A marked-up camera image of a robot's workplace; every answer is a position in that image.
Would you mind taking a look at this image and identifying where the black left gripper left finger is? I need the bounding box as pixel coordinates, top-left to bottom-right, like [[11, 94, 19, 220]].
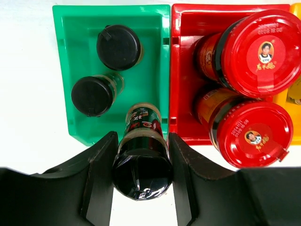
[[0, 131, 118, 226]]

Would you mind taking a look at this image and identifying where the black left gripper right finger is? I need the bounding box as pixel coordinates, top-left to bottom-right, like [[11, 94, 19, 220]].
[[168, 133, 301, 226]]

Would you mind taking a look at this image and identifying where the taped black-cap spice bottle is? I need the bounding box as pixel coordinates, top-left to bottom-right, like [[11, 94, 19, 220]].
[[112, 102, 173, 201]]

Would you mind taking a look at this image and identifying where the yellow-label oil bottle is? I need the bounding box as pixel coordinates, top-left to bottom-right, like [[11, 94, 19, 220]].
[[286, 77, 301, 105]]

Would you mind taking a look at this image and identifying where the red-lid chili sauce jar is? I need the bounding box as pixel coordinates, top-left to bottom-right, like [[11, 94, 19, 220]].
[[194, 9, 301, 98]]

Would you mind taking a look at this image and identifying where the yellow plastic bin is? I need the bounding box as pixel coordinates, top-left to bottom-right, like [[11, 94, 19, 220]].
[[272, 3, 301, 139]]

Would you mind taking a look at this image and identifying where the green plastic bin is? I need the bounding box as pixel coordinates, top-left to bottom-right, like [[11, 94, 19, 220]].
[[53, 5, 171, 146]]

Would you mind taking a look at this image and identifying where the red plastic bin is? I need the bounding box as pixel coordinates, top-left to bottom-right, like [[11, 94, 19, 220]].
[[169, 4, 293, 145]]

